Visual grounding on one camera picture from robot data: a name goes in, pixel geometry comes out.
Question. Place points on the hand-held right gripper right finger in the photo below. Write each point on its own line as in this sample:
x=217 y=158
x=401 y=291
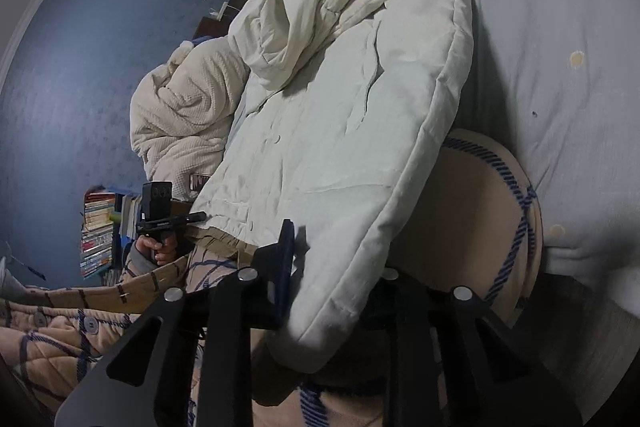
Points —
x=407 y=347

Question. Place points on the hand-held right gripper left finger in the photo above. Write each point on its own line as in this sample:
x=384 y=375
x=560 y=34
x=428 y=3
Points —
x=284 y=262

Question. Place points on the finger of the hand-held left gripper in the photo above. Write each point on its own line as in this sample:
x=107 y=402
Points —
x=190 y=217

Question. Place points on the white hooded jacket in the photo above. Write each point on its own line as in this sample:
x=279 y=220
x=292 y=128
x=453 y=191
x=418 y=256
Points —
x=340 y=132

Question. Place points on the person's left forearm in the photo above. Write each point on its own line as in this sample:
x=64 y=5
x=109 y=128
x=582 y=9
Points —
x=136 y=268

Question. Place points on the person's left hand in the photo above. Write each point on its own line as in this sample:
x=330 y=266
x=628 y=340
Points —
x=150 y=249

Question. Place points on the small patterned box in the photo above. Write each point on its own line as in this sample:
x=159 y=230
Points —
x=200 y=182

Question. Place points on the stack of books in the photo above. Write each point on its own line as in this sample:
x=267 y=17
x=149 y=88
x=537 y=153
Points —
x=97 y=227

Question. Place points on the cream knitted blanket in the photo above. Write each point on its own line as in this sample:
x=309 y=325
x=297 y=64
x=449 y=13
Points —
x=190 y=107

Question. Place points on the blue pillow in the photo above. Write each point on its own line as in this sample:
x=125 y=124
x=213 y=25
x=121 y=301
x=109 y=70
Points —
x=202 y=40

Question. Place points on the bed with grey-blue sheet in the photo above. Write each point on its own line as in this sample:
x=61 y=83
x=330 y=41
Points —
x=575 y=82

